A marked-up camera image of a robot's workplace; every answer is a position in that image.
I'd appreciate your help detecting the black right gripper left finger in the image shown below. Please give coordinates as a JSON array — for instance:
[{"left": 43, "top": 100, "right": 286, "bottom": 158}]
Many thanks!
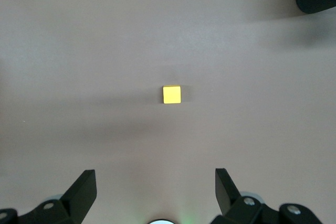
[{"left": 0, "top": 170, "right": 97, "bottom": 224}]

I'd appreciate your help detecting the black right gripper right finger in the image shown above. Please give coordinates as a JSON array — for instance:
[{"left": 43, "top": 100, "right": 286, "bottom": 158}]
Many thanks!
[{"left": 209, "top": 168, "right": 322, "bottom": 224}]

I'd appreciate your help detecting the yellow cube block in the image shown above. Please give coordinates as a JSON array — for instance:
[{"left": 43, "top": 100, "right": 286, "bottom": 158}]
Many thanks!
[{"left": 162, "top": 84, "right": 182, "bottom": 104}]

